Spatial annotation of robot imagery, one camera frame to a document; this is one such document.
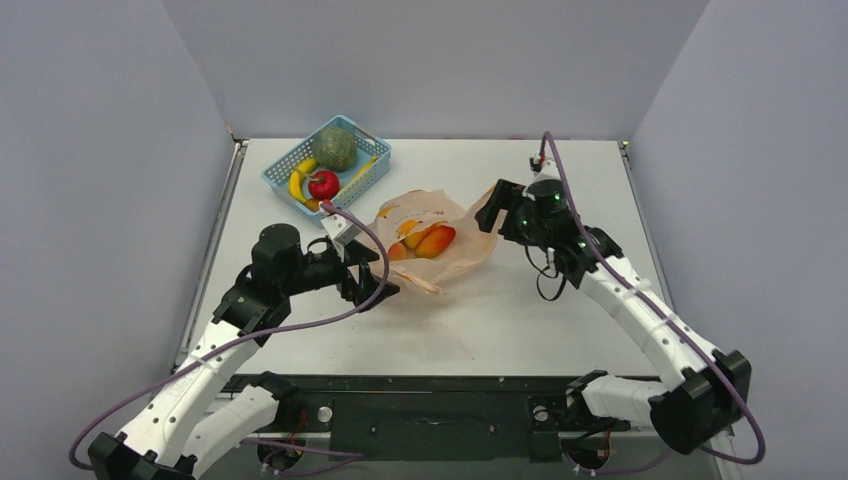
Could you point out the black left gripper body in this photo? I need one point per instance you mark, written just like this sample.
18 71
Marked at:
357 293

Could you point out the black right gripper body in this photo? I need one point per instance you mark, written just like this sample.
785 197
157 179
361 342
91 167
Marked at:
506 203

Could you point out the orange translucent plastic bag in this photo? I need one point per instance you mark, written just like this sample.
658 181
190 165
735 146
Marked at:
416 210

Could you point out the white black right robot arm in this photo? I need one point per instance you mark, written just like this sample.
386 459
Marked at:
698 388

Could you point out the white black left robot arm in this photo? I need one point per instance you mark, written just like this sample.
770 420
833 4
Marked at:
174 437

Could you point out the fake peach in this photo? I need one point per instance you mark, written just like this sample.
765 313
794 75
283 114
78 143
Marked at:
397 252

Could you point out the orange fake mango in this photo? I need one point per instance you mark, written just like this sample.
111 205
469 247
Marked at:
431 242

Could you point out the brown fake kiwi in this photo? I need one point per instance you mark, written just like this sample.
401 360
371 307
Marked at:
313 204

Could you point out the red fake tomato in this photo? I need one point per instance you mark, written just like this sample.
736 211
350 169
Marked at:
324 185

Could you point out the yellow fake banana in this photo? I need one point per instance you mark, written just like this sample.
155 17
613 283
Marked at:
299 175

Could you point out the thin yellow chili pepper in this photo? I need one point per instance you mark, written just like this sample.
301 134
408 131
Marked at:
363 169

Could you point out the light blue perforated basket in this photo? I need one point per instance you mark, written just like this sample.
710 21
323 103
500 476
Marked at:
277 174

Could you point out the green netted melon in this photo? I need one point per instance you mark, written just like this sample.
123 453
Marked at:
334 148

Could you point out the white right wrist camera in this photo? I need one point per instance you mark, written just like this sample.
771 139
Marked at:
544 168

